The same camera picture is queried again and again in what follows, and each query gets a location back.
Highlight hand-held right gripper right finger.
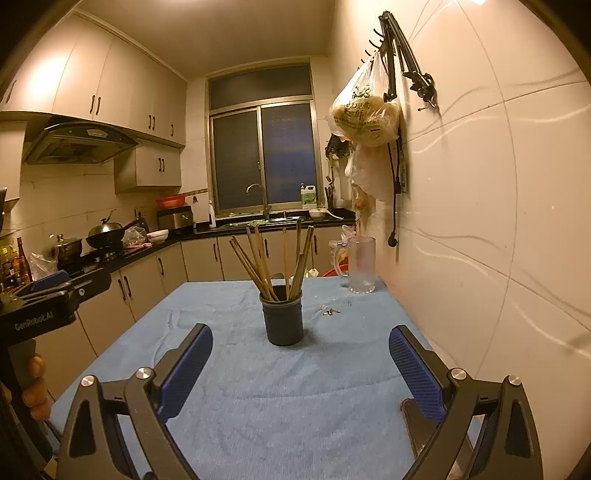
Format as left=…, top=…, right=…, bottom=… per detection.
left=388, top=324, right=545, bottom=480

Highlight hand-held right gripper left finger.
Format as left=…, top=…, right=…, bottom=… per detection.
left=54, top=323, right=214, bottom=480

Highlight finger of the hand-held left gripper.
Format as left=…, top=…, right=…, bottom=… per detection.
left=28, top=270, right=71, bottom=294
left=59, top=268, right=113, bottom=306

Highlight dark grey utensil holder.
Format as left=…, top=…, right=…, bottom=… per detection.
left=259, top=285, right=304, bottom=346

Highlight bunch of wooden chopsticks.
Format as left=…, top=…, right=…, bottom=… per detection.
left=229, top=219, right=316, bottom=302

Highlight person's left hand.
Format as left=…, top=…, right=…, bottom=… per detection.
left=0, top=353, right=52, bottom=421

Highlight crumpled plastic bag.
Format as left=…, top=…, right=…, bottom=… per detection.
left=30, top=251, right=59, bottom=278

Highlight steel cooking pot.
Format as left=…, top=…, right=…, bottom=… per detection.
left=50, top=234, right=84, bottom=267

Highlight row of sauce bottles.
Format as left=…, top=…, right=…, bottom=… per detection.
left=0, top=235, right=33, bottom=288

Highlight black wok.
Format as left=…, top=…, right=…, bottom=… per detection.
left=85, top=216, right=148, bottom=250

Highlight blue tablecloth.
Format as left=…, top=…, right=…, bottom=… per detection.
left=48, top=276, right=484, bottom=480

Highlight silver kitchen appliance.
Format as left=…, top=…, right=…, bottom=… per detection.
left=156, top=206, right=195, bottom=232

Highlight clear glass mug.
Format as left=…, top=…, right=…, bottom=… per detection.
left=328, top=236, right=378, bottom=295

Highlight black kitchen countertop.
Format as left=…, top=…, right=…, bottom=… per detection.
left=54, top=209, right=359, bottom=278

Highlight black range hood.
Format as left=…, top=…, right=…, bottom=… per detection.
left=21, top=116, right=140, bottom=166

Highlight metal sink faucet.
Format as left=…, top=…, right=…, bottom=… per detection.
left=246, top=183, right=274, bottom=222

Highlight upper kitchen cabinets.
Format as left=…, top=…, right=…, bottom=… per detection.
left=0, top=9, right=188, bottom=194

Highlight clear hanging plastic bags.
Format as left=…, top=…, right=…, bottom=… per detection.
left=345, top=142, right=399, bottom=202

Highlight kitchen window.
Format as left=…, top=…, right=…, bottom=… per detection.
left=206, top=62, right=320, bottom=219

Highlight hanging bag of noodles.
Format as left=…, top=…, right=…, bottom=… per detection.
left=327, top=50, right=402, bottom=148

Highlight black power cord with plug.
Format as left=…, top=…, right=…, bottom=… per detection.
left=386, top=137, right=408, bottom=250

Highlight black wall hook rack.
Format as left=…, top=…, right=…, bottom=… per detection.
left=359, top=17, right=387, bottom=62

